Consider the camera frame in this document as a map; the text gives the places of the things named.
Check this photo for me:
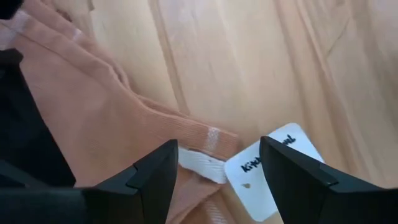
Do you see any terracotta pink towel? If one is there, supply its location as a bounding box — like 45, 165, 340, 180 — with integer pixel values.
0, 0, 241, 224

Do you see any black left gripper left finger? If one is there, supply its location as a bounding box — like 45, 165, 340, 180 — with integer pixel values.
0, 139, 180, 224

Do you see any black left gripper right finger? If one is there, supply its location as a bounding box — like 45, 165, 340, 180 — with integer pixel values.
259, 135, 398, 224

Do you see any white paper tag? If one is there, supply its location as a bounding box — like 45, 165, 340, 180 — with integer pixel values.
223, 122, 326, 223

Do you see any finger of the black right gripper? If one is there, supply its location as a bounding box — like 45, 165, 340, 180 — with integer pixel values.
0, 49, 77, 189

